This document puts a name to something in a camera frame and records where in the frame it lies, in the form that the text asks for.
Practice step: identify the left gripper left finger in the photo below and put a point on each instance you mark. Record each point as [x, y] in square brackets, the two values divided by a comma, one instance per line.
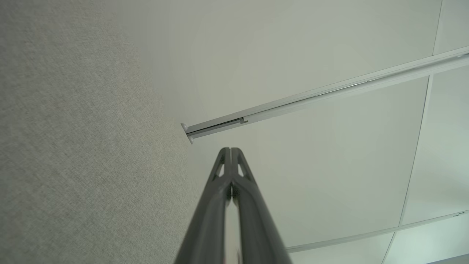
[205, 234]

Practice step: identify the grey partition post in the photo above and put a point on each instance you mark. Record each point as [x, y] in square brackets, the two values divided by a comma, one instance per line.
[329, 94]

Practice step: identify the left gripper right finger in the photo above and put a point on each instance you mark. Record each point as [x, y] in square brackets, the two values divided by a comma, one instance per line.
[256, 234]

